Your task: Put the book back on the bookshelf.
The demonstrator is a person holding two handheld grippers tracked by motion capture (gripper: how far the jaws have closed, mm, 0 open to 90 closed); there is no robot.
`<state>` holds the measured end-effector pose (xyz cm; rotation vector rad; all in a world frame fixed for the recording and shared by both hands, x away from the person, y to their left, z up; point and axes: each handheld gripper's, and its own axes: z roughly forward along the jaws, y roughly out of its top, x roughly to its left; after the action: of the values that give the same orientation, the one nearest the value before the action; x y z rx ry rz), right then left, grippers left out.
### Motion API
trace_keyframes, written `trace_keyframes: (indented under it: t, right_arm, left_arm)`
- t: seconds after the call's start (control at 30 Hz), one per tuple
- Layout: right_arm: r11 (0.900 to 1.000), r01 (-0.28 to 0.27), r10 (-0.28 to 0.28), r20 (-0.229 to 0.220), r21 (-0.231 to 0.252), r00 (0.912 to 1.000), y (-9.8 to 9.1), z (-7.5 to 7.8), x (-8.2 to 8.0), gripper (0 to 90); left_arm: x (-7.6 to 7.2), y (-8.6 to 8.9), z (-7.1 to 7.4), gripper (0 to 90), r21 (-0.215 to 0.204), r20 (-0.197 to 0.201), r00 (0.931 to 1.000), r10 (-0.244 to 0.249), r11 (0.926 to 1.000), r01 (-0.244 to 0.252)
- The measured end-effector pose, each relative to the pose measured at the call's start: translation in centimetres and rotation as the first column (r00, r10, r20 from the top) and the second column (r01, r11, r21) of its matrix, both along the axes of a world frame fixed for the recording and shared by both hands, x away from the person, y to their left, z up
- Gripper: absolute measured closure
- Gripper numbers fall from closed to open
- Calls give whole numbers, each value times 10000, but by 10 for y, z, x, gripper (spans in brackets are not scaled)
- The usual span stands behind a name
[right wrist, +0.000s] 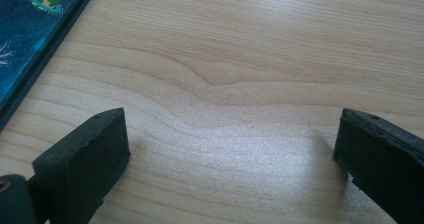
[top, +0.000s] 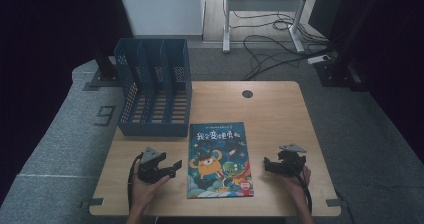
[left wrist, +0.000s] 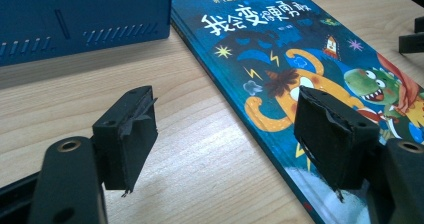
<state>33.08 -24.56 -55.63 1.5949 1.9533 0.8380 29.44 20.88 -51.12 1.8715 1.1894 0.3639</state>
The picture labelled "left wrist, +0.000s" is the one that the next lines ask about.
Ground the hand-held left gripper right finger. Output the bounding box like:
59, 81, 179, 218
293, 85, 381, 202

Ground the blue plastic book rack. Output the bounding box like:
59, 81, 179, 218
0, 0, 174, 68

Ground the blue picture book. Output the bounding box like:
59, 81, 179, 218
170, 0, 424, 224

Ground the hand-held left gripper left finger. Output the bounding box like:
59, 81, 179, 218
91, 85, 159, 198

